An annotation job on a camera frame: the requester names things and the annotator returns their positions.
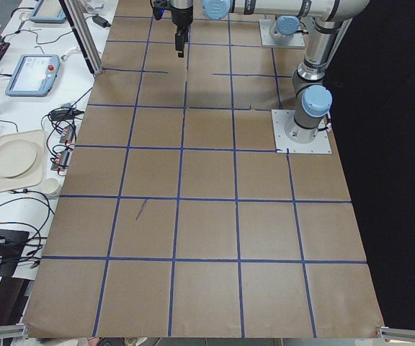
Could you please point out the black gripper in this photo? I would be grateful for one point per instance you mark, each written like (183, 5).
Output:
(181, 16)

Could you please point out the black power adapter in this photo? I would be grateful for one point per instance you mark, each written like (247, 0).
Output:
(101, 21)

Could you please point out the far blue teach pendant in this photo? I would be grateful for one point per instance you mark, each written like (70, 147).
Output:
(48, 11)

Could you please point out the blue teach pendant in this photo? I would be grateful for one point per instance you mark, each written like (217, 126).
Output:
(48, 11)
(34, 75)

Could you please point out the near blue teach pendant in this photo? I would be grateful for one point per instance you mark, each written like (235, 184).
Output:
(34, 75)

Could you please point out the brown paper table cover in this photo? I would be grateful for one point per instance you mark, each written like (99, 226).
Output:
(179, 216)

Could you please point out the white paper cup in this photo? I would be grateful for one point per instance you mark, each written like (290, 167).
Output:
(51, 187)

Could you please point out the beige square tray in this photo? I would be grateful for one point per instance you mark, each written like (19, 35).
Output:
(34, 175)

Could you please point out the beige round plate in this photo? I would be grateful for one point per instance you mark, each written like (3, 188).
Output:
(16, 157)

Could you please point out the aluminium frame post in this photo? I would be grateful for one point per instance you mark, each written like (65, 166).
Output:
(77, 22)

